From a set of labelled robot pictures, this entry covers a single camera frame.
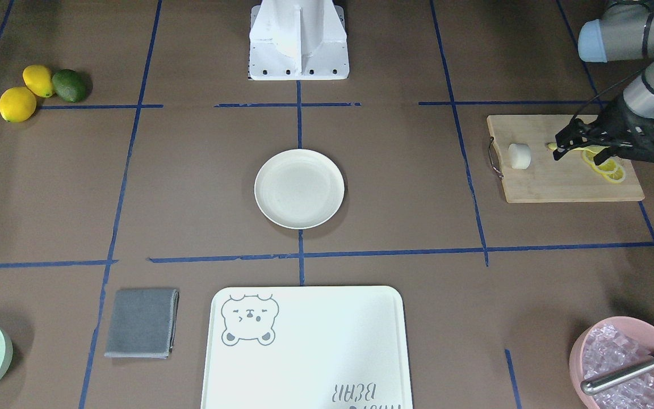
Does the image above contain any white steamed bun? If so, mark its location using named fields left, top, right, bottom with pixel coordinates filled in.
left=507, top=143, right=532, bottom=170

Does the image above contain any white bear tray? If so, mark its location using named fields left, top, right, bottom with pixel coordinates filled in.
left=200, top=286, right=414, bottom=408

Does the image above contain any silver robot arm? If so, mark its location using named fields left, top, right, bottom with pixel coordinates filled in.
left=553, top=1, right=654, bottom=165

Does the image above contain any lemon slice one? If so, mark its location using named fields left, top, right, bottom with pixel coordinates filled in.
left=580, top=150, right=611, bottom=168

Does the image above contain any lemon slice two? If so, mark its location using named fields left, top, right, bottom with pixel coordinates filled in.
left=589, top=158, right=621, bottom=174

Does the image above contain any yellow lemon near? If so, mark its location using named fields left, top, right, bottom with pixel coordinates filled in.
left=0, top=86, right=38, bottom=123

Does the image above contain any yellow plastic knife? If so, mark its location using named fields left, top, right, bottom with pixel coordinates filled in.
left=547, top=143, right=607, bottom=155

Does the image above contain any cream round plate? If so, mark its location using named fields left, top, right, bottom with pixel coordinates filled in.
left=253, top=149, right=346, bottom=230

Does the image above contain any yellow lemon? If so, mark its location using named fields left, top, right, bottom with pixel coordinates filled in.
left=22, top=64, right=56, bottom=98
left=0, top=86, right=38, bottom=123

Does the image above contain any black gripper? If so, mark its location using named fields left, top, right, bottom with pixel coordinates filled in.
left=553, top=95, right=654, bottom=163

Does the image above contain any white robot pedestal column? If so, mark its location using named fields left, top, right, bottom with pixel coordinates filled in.
left=248, top=1, right=350, bottom=81

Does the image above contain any green avocado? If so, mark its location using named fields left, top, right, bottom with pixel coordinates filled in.
left=52, top=68, right=87, bottom=103

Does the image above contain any grey folded cloth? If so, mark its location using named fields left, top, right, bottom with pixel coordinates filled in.
left=104, top=287, right=179, bottom=359

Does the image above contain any bamboo cutting board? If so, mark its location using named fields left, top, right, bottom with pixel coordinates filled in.
left=487, top=115, right=645, bottom=203

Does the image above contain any pink bowl with ice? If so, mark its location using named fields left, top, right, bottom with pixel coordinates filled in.
left=568, top=316, right=654, bottom=408

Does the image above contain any lemon slice three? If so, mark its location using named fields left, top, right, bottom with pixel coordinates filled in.
left=600, top=165, right=626, bottom=183

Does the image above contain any yellow lemon far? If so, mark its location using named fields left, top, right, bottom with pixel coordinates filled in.
left=22, top=64, right=56, bottom=98

